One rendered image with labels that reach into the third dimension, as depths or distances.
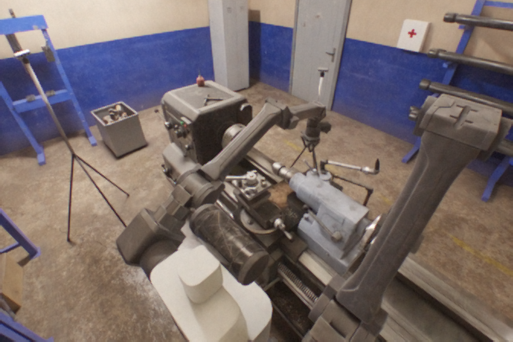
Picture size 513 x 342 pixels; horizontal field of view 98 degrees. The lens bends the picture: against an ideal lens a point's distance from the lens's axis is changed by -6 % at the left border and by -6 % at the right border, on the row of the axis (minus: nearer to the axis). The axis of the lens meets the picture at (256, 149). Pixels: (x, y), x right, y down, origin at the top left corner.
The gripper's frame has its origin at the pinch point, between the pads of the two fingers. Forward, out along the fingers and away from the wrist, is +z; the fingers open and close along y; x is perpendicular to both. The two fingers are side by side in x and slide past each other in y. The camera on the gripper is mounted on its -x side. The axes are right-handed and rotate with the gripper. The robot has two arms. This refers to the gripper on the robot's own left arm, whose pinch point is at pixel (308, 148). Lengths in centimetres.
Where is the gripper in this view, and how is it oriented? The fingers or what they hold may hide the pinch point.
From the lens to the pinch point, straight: 134.5
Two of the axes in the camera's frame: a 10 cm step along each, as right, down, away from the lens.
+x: -9.5, 1.8, -2.5
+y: -3.0, -5.6, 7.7
